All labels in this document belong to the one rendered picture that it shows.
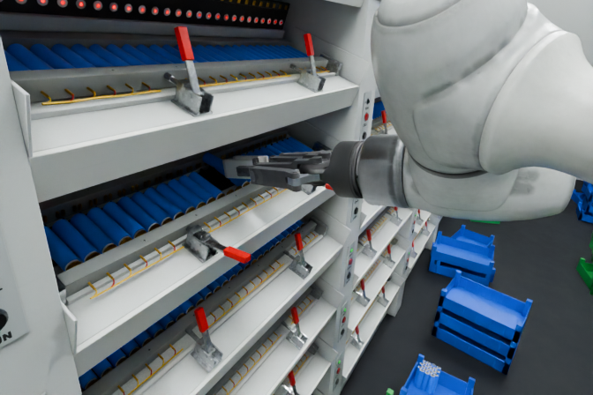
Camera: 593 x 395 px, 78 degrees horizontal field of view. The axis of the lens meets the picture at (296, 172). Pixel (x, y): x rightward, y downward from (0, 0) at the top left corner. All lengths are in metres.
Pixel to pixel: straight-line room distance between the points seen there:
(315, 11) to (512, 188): 0.57
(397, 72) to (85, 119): 0.27
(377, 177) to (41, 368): 0.36
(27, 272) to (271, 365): 0.60
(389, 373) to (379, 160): 1.30
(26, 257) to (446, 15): 0.34
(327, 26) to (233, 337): 0.61
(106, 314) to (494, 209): 0.40
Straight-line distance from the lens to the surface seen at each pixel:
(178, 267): 0.49
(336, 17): 0.80
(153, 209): 0.53
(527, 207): 0.41
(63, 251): 0.47
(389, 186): 0.43
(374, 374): 1.63
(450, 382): 1.66
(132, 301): 0.45
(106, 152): 0.36
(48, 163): 0.34
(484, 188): 0.38
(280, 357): 0.88
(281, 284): 0.75
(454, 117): 0.26
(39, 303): 0.38
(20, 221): 0.34
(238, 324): 0.67
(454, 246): 2.37
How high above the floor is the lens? 1.21
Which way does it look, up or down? 21 degrees down
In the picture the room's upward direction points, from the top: 3 degrees clockwise
